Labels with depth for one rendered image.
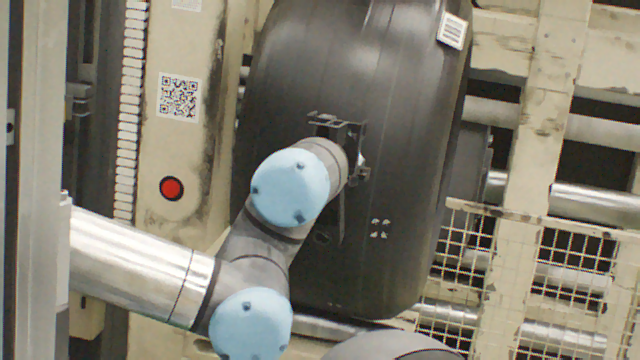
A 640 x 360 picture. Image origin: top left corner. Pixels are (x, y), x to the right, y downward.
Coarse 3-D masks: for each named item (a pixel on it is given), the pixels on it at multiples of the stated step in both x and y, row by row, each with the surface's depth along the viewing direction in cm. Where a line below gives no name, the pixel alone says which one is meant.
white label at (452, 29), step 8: (448, 16) 137; (456, 16) 138; (440, 24) 136; (448, 24) 136; (456, 24) 137; (464, 24) 137; (440, 32) 134; (448, 32) 135; (456, 32) 136; (464, 32) 136; (448, 40) 134; (456, 40) 135
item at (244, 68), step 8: (248, 56) 206; (240, 64) 206; (248, 64) 207; (240, 72) 195; (248, 72) 194; (240, 80) 208; (240, 88) 195; (240, 96) 195; (240, 104) 197; (232, 152) 201; (232, 160) 200
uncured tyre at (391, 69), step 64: (320, 0) 138; (384, 0) 138; (448, 0) 141; (256, 64) 137; (320, 64) 132; (384, 64) 131; (448, 64) 134; (256, 128) 133; (384, 128) 129; (448, 128) 136; (384, 192) 130; (320, 256) 137; (384, 256) 135
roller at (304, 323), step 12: (300, 312) 154; (312, 312) 154; (324, 312) 154; (300, 324) 153; (312, 324) 153; (324, 324) 153; (336, 324) 152; (348, 324) 152; (360, 324) 152; (372, 324) 152; (324, 336) 153; (336, 336) 152; (348, 336) 152
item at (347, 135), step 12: (312, 120) 120; (324, 120) 116; (336, 120) 115; (312, 132) 110; (324, 132) 110; (336, 132) 109; (348, 132) 115; (360, 132) 114; (336, 144) 109; (348, 144) 115; (360, 144) 116; (348, 156) 115; (348, 168) 110; (348, 180) 116
